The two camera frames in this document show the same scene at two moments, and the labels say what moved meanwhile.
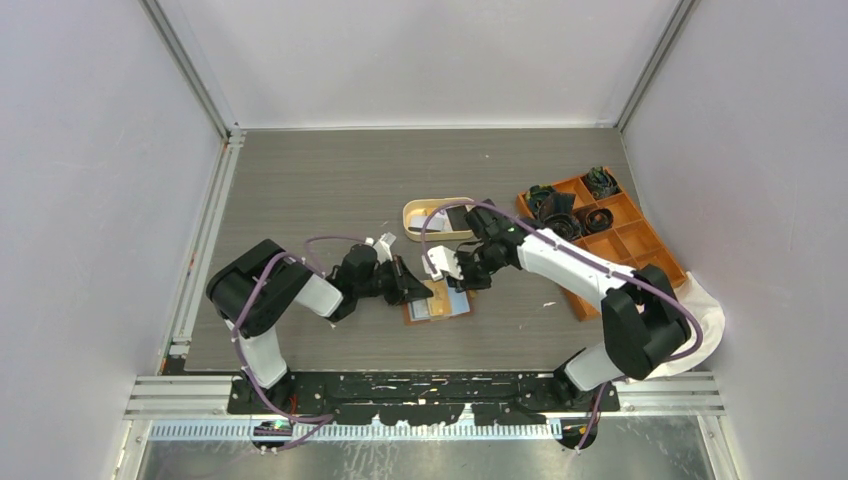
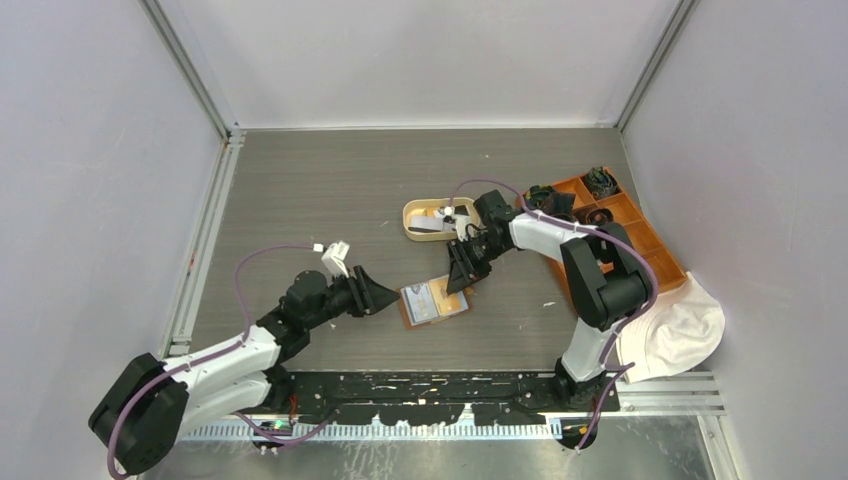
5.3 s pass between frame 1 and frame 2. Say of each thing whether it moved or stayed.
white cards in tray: stayed
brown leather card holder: stayed
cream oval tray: stayed
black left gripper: moved
